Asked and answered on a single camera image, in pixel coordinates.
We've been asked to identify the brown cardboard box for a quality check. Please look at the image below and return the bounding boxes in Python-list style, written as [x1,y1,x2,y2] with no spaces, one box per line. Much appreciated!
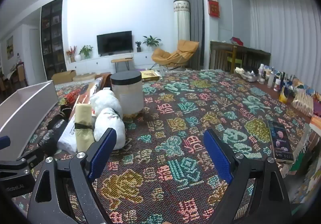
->
[51,70,77,85]

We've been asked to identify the white television cabinet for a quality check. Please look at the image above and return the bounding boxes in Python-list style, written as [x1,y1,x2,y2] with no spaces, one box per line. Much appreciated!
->
[66,51,154,74]

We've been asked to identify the wooden side table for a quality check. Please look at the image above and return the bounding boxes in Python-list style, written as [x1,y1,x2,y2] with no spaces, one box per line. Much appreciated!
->
[111,57,133,71]

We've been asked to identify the round beige floor cushion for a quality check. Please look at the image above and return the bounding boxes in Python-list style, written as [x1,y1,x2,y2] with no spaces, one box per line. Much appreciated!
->
[73,73,96,83]

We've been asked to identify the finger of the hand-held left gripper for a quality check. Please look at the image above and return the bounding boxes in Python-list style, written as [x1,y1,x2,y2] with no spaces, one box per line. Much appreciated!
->
[0,147,45,177]
[0,136,11,150]

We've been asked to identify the dark wooden desk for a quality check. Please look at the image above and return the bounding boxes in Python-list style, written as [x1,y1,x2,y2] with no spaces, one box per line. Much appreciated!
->
[209,41,271,71]

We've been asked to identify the row of cosmetic bottles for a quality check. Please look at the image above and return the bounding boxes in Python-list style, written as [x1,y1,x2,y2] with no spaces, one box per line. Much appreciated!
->
[258,63,301,104]

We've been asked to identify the framed wall painting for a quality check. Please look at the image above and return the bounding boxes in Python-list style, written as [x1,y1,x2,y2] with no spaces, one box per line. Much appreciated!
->
[6,36,14,60]

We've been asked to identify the white wipes packet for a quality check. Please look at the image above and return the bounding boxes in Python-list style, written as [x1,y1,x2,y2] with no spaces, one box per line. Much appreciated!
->
[57,116,81,153]

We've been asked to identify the patterned woven blanket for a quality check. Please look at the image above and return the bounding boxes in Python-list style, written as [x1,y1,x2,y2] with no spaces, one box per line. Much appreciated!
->
[15,70,321,224]

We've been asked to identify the wooden dining chair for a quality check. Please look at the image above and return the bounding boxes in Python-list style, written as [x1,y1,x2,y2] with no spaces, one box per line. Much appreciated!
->
[15,62,27,86]

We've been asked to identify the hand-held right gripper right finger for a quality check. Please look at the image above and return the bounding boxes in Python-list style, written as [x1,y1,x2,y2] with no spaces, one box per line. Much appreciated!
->
[203,129,293,224]

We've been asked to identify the yellow cloth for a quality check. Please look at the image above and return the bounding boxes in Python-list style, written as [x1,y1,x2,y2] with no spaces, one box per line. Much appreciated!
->
[75,103,96,153]

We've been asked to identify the grey curtain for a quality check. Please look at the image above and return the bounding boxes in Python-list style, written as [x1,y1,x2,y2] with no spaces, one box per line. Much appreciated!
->
[182,0,204,70]

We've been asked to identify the red flowers in vase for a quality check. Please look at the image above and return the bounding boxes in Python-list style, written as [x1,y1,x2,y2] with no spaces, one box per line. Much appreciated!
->
[66,46,78,63]

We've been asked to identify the phone case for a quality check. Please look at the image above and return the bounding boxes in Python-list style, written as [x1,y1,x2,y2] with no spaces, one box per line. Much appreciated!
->
[76,76,112,105]

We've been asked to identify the black flat television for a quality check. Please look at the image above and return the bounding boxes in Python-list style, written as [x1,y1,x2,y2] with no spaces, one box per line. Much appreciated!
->
[97,31,133,55]

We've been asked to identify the large leafy potted plant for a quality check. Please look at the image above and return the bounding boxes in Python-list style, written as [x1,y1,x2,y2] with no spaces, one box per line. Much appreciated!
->
[143,35,162,52]

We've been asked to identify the yellow and black box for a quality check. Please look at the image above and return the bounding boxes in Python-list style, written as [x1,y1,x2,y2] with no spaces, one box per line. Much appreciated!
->
[279,87,295,104]

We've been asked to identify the dark glass display cabinet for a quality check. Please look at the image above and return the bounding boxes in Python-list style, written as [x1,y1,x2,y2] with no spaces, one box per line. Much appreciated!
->
[41,0,68,81]

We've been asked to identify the clear jar with black lid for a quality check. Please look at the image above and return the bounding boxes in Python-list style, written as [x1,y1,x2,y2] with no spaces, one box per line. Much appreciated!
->
[110,71,144,118]

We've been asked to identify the red woven ornament ball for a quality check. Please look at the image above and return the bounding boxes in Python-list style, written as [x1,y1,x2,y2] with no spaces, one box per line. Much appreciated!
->
[58,89,88,108]

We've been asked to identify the red wall decoration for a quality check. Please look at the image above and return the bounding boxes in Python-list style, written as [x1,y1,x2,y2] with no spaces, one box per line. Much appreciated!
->
[208,0,220,18]

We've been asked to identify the black soft pouch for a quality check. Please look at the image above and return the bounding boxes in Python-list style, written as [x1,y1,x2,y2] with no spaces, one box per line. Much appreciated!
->
[38,105,72,154]

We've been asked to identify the beige ribbed pack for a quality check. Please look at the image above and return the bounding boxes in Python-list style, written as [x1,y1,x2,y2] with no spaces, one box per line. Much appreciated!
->
[292,91,314,116]

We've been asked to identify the white sheer curtain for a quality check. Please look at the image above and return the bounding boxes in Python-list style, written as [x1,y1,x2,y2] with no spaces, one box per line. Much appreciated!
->
[248,0,319,74]

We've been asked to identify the yellow flat box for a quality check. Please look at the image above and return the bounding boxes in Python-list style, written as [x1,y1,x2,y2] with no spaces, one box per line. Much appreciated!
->
[140,70,161,82]

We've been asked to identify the orange lounge chair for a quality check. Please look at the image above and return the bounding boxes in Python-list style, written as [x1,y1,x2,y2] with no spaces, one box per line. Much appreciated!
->
[151,40,200,70]

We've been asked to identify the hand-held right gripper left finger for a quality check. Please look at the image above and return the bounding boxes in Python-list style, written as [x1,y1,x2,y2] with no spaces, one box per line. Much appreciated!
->
[27,127,117,224]

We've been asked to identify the wooden chair with green seat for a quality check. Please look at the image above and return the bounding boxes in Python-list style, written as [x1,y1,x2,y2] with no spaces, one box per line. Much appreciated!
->
[227,46,245,71]

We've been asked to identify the white tower air conditioner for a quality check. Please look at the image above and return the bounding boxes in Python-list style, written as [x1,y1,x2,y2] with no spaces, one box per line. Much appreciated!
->
[174,0,191,41]

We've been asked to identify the white cardboard box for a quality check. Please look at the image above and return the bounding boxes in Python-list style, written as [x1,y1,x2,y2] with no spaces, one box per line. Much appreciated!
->
[0,80,59,162]

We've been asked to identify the silver bowl of small items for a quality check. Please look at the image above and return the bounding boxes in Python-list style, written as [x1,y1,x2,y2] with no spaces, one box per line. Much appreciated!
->
[234,67,259,82]

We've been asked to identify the green potted plant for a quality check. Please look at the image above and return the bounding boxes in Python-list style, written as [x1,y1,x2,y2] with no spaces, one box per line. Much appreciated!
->
[79,45,94,59]

